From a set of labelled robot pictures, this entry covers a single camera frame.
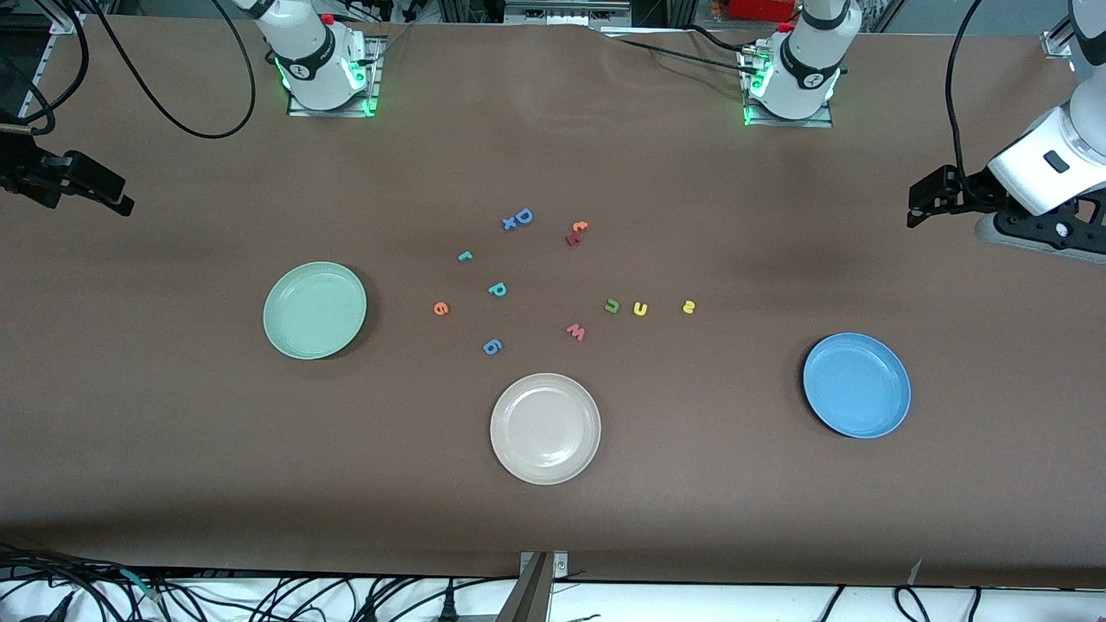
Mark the teal foam letter p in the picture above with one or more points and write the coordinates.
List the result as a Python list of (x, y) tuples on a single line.
[(497, 289)]

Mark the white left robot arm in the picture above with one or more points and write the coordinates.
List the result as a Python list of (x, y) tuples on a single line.
[(804, 60)]

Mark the blue plate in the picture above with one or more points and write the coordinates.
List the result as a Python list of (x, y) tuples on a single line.
[(864, 406)]

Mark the green plate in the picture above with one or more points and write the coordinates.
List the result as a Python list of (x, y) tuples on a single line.
[(315, 333)]

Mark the red box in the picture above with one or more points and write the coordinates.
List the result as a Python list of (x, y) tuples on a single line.
[(760, 9)]

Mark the brown table cover sheet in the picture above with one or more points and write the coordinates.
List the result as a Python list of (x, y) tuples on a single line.
[(173, 475)]

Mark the white paper tag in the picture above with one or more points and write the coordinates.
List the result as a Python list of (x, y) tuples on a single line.
[(916, 572)]

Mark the pink foam letter w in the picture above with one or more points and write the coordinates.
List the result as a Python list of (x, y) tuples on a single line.
[(576, 332)]

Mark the blue foam letter D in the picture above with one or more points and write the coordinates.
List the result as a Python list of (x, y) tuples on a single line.
[(524, 216)]

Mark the grey equipment box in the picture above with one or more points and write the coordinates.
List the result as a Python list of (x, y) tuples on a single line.
[(562, 13)]

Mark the beige plate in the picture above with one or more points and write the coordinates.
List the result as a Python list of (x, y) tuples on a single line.
[(544, 428)]

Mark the dark grey metal beam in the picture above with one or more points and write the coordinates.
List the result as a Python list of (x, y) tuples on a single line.
[(527, 600)]

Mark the aluminium frame bracket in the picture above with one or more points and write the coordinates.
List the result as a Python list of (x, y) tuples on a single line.
[(1056, 43)]

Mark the aluminium frame rail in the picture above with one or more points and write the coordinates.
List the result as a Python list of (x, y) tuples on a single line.
[(69, 23)]

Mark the silver metal clamp bracket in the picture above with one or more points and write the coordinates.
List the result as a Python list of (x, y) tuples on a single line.
[(560, 566)]

